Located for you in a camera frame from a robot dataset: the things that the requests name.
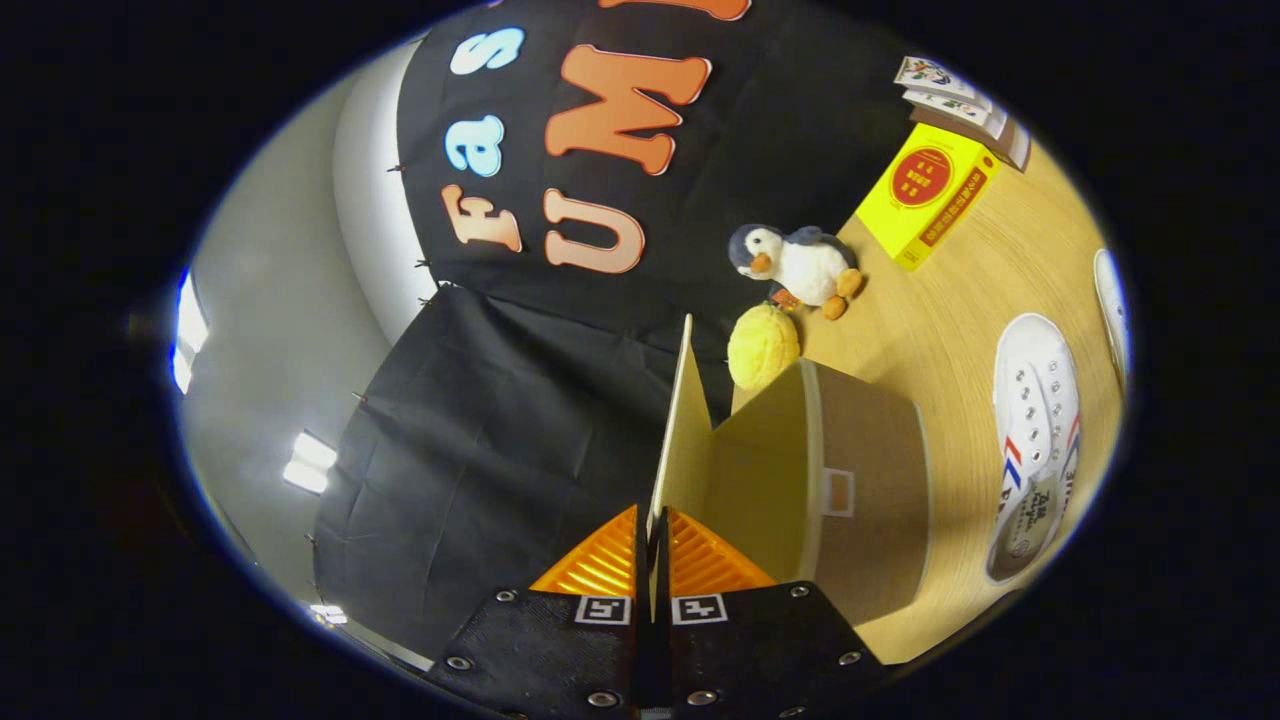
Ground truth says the yellow plush ball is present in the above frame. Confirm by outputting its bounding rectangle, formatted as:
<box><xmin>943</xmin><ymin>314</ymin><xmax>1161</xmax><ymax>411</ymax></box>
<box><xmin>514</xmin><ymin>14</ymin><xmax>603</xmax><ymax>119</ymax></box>
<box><xmin>727</xmin><ymin>303</ymin><xmax>801</xmax><ymax>391</ymax></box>

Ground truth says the yellow book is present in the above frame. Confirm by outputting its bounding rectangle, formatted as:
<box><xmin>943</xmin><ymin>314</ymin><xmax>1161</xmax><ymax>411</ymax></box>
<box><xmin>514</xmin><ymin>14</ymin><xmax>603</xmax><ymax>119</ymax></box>
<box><xmin>855</xmin><ymin>122</ymin><xmax>1001</xmax><ymax>273</ymax></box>

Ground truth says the white illustrated book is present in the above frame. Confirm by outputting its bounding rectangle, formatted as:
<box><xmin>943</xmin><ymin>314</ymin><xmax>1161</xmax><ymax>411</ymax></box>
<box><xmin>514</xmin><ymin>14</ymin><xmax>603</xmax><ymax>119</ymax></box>
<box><xmin>893</xmin><ymin>55</ymin><xmax>991</xmax><ymax>111</ymax></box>

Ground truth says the white paperback book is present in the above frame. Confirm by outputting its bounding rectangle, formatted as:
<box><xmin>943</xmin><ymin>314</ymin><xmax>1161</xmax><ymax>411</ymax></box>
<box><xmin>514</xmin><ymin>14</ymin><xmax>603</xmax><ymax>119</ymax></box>
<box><xmin>903</xmin><ymin>88</ymin><xmax>1011</xmax><ymax>141</ymax></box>

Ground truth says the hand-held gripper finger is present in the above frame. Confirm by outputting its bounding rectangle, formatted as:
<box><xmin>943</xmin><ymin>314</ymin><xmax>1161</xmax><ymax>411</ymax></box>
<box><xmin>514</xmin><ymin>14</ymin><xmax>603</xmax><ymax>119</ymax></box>
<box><xmin>422</xmin><ymin>503</ymin><xmax>656</xmax><ymax>720</ymax></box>
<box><xmin>655</xmin><ymin>505</ymin><xmax>889</xmax><ymax>720</ymax></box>

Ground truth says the penguin plush toy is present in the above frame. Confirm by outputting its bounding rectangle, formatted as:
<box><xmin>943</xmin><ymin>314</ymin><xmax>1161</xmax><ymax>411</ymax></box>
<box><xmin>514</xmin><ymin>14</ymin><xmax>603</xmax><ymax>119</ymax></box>
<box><xmin>727</xmin><ymin>223</ymin><xmax>864</xmax><ymax>321</ymax></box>

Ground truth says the white canvas shoe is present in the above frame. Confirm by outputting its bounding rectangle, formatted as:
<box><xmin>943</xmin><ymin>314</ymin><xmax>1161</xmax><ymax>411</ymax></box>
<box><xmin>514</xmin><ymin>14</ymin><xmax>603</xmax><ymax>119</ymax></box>
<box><xmin>1093</xmin><ymin>248</ymin><xmax>1133</xmax><ymax>386</ymax></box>
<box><xmin>985</xmin><ymin>313</ymin><xmax>1083</xmax><ymax>586</ymax></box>

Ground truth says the brown cover book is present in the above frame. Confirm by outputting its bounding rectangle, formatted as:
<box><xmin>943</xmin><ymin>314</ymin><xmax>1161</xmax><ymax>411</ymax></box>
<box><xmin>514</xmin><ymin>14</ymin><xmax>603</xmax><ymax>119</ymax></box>
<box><xmin>910</xmin><ymin>105</ymin><xmax>1033</xmax><ymax>171</ymax></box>

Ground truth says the brown fabric storage box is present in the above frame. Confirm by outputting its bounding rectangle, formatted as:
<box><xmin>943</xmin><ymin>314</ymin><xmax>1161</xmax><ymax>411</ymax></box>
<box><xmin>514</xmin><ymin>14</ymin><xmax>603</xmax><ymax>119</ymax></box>
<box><xmin>645</xmin><ymin>313</ymin><xmax>933</xmax><ymax>629</ymax></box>

